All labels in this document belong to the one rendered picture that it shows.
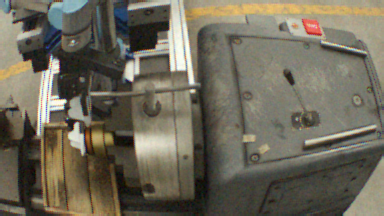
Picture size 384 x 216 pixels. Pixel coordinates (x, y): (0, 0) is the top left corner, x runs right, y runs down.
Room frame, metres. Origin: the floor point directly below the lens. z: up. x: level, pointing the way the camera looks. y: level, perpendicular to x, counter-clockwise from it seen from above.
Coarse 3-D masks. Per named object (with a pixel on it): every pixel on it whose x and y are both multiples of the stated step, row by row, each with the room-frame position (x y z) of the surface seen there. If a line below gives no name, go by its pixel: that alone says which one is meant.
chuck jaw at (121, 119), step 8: (120, 88) 0.81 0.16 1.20; (128, 88) 0.81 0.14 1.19; (112, 104) 0.79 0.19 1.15; (120, 104) 0.78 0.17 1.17; (128, 104) 0.78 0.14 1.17; (112, 112) 0.77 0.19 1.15; (120, 112) 0.77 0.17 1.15; (128, 112) 0.77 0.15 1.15; (112, 120) 0.76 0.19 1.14; (120, 120) 0.76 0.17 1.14; (128, 120) 0.76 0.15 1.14; (112, 128) 0.74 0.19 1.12; (120, 128) 0.74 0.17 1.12; (128, 128) 0.75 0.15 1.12
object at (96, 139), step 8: (88, 128) 0.75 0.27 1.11; (96, 128) 0.74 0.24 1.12; (104, 128) 0.76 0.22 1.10; (88, 136) 0.72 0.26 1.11; (96, 136) 0.72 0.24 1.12; (104, 136) 0.73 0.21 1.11; (112, 136) 0.73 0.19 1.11; (88, 144) 0.70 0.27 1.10; (96, 144) 0.70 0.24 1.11; (104, 144) 0.71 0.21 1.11; (112, 144) 0.71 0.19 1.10; (88, 152) 0.69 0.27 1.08; (96, 152) 0.69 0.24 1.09; (104, 152) 0.69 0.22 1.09
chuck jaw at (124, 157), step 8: (112, 152) 0.68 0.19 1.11; (120, 152) 0.69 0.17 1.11; (128, 152) 0.69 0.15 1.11; (112, 160) 0.67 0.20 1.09; (120, 160) 0.66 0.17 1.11; (128, 160) 0.66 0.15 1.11; (136, 160) 0.66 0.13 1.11; (120, 168) 0.64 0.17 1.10; (128, 168) 0.64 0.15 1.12; (136, 168) 0.64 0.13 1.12; (128, 176) 0.61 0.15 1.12; (136, 176) 0.61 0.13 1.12; (128, 184) 0.60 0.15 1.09; (136, 184) 0.60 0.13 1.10; (152, 192) 0.59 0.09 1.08
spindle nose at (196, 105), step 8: (192, 96) 0.80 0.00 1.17; (192, 104) 0.77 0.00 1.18; (200, 104) 0.77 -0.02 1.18; (192, 112) 0.75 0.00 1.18; (200, 112) 0.75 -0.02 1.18; (192, 120) 0.73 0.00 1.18; (200, 120) 0.73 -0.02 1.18; (192, 128) 0.71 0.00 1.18; (200, 128) 0.71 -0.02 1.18; (200, 136) 0.70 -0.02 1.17; (200, 144) 0.68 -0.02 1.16; (200, 152) 0.67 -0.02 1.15; (200, 160) 0.66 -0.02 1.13; (200, 168) 0.65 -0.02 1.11; (200, 176) 0.64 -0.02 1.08
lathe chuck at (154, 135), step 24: (168, 72) 0.84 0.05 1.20; (144, 96) 0.75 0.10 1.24; (168, 96) 0.75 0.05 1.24; (144, 120) 0.70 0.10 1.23; (168, 120) 0.70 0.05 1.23; (144, 144) 0.65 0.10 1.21; (168, 144) 0.65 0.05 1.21; (144, 168) 0.61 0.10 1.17; (168, 168) 0.61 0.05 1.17; (144, 192) 0.58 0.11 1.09; (168, 192) 0.59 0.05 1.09
